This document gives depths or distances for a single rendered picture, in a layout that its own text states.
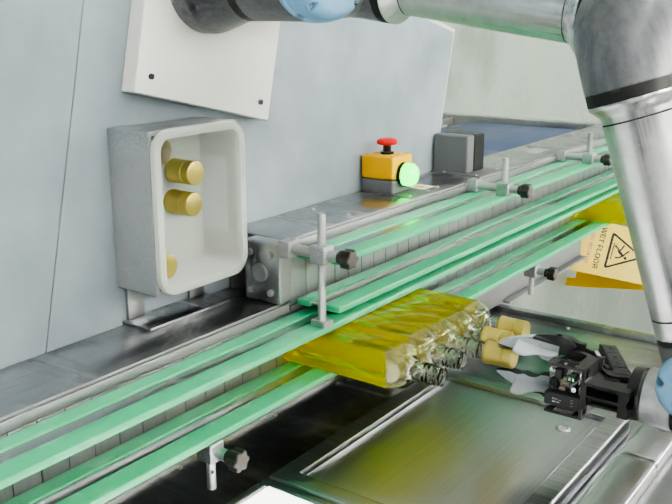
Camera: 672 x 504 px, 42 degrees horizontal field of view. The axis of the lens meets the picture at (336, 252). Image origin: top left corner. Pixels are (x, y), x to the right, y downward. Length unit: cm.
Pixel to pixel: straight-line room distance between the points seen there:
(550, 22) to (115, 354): 68
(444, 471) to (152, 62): 68
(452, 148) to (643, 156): 96
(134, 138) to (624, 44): 61
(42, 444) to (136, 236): 33
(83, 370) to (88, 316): 13
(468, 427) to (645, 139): 59
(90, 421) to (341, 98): 81
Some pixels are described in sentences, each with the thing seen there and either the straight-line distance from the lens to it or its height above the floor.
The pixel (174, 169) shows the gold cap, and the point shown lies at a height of 79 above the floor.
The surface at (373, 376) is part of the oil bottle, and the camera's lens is 126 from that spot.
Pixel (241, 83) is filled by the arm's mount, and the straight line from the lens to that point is 136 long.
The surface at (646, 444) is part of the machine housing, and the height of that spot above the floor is 136.
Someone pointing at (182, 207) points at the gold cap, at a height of 81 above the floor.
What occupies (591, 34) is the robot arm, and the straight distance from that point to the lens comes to 98.
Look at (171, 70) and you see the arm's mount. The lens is 126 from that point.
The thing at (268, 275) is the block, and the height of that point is 86.
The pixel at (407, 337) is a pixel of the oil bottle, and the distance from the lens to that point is 129.
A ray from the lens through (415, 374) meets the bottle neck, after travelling 124.
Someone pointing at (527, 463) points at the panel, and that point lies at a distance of 130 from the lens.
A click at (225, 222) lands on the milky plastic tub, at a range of 131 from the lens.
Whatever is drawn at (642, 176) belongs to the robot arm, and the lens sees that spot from 97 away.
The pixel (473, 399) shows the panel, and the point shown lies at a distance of 148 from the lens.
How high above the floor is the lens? 168
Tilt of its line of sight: 34 degrees down
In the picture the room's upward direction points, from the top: 101 degrees clockwise
